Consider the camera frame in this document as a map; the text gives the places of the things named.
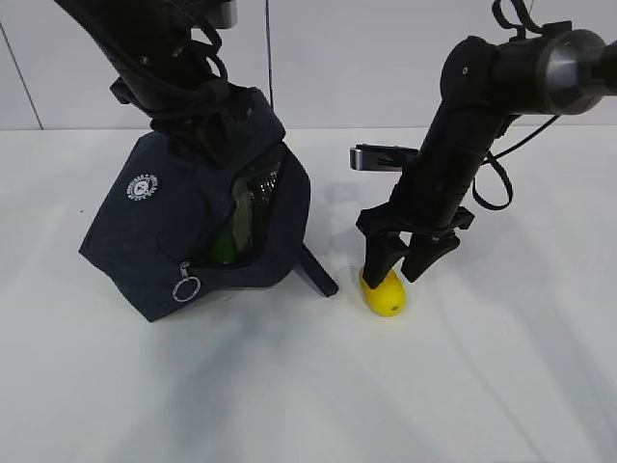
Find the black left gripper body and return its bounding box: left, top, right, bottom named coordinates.
left=110, top=79, right=255, bottom=167

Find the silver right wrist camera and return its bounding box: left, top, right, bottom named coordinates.
left=350, top=144, right=418, bottom=172

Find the green lidded food container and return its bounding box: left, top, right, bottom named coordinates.
left=232, top=178, right=254, bottom=253

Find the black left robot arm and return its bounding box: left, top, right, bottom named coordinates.
left=58, top=1, right=252, bottom=168

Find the navy blue fabric lunch bag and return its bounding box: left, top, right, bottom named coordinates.
left=79, top=88, right=338, bottom=322

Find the dark green cucumber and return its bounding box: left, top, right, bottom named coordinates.
left=207, top=231, right=238, bottom=264

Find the yellow lemon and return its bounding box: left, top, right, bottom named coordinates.
left=360, top=269, right=407, bottom=317

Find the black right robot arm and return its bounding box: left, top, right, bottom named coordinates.
left=350, top=1, right=616, bottom=288

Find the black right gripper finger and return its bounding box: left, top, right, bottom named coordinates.
left=362, top=232, right=408, bottom=288
left=402, top=233, right=458, bottom=282

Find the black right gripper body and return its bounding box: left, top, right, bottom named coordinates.
left=356, top=204, right=475, bottom=241

